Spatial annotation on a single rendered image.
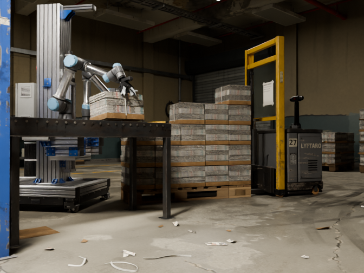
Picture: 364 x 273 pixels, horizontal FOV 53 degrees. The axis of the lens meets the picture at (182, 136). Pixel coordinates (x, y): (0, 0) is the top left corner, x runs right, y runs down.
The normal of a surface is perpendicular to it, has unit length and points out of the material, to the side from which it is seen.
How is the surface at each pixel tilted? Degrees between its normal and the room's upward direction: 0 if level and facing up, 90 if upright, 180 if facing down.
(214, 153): 89
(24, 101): 90
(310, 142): 90
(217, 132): 89
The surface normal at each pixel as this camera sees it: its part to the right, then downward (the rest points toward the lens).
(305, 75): -0.74, 0.00
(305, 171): 0.36, -0.01
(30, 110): -0.18, -0.01
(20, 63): 0.67, -0.01
